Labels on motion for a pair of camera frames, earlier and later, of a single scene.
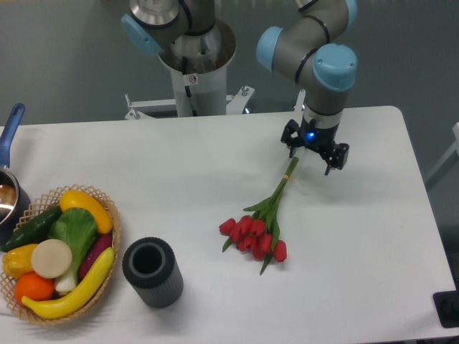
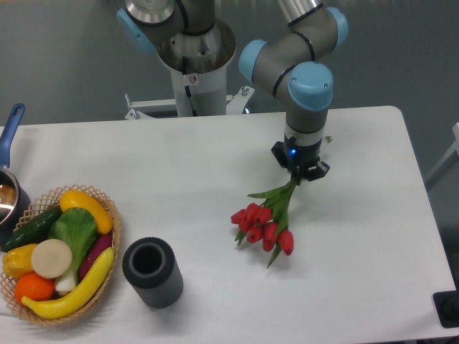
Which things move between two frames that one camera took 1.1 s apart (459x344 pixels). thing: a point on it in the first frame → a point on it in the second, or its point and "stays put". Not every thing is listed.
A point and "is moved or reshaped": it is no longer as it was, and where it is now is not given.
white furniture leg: x=447 y=163 stays put
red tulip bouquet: x=257 y=231 is moved or reshaped
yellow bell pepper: x=17 y=261 stays put
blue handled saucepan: x=14 y=201 stays put
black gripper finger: x=338 y=157 → x=313 y=172
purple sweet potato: x=97 y=250 stays put
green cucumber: x=36 y=231 stays put
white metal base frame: x=233 y=103 stays put
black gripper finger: x=292 y=126 → x=279 y=150
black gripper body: x=311 y=135 → x=297 y=155
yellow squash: x=73 y=199 stays put
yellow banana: x=81 y=295 stays put
